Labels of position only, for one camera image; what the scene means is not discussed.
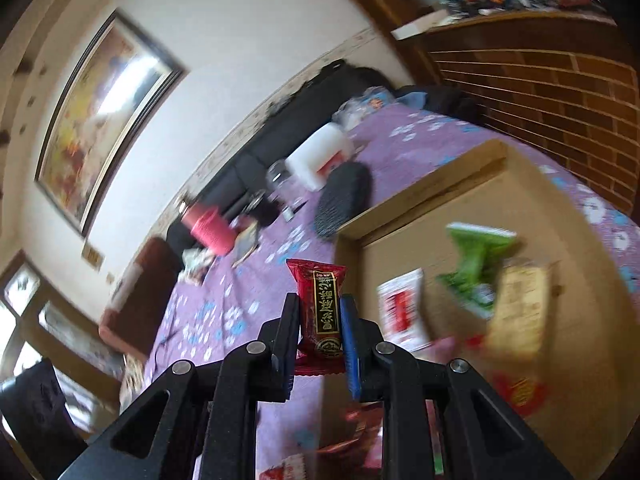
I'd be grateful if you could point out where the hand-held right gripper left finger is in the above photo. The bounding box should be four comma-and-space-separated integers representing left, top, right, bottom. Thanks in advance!
59, 292, 301, 480

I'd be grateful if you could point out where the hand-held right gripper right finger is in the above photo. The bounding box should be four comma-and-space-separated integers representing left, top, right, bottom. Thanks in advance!
340, 294, 573, 480

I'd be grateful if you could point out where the red dark-label snack packet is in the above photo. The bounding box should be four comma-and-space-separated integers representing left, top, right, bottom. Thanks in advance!
285, 258, 347, 376

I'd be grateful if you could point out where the beige snack packet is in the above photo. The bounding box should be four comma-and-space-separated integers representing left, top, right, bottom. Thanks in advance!
485, 260, 561, 361

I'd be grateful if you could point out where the red gold snack packet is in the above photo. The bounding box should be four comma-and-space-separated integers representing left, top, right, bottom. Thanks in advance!
492, 370, 548, 416

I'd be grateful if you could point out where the cardboard box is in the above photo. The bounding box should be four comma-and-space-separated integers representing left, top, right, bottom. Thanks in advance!
336, 139, 640, 480

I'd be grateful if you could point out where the wooden glass-panel door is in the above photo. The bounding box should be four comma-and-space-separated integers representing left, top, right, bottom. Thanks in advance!
0, 250, 126, 411

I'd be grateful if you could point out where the small patterned wallet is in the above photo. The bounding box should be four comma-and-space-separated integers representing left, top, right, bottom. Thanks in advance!
231, 220, 261, 267

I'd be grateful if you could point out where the crumpled white cloth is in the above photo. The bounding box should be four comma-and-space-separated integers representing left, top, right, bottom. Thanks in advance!
180, 247, 216, 281

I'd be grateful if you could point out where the small black cup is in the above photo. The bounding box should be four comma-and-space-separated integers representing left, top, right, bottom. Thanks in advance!
247, 192, 281, 226

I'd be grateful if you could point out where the pink thermos bottle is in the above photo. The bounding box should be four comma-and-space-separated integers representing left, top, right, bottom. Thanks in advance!
181, 200, 236, 257

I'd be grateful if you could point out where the bright green snack packet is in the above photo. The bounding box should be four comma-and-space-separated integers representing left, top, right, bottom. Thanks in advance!
435, 222, 518, 318

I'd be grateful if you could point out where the brown upholstered chair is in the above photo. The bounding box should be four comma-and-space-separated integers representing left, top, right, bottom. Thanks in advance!
98, 237, 183, 361

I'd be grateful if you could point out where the black glasses case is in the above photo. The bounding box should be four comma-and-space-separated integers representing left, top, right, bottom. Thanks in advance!
314, 161, 373, 237

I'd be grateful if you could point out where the clear glass cup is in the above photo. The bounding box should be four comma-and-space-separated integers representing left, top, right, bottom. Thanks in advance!
265, 160, 293, 191

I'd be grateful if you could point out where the white plastic jar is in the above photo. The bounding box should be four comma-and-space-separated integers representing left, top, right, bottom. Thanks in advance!
285, 124, 353, 192

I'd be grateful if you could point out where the black sofa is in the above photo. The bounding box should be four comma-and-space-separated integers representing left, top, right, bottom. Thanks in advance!
165, 59, 481, 261

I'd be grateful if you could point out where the clear plastic bag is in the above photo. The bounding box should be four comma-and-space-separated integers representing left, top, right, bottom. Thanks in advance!
332, 87, 396, 128

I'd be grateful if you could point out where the wooden brick-pattern counter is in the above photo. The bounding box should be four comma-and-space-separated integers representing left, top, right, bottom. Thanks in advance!
310, 0, 640, 216

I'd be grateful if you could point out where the flat white box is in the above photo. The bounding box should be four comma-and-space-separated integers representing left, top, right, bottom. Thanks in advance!
390, 10, 453, 41

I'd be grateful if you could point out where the small gold wall frame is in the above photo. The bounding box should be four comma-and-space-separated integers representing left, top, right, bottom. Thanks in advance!
81, 245, 106, 270

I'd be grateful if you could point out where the framed wall painting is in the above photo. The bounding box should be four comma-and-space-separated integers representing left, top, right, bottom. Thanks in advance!
34, 8, 187, 238

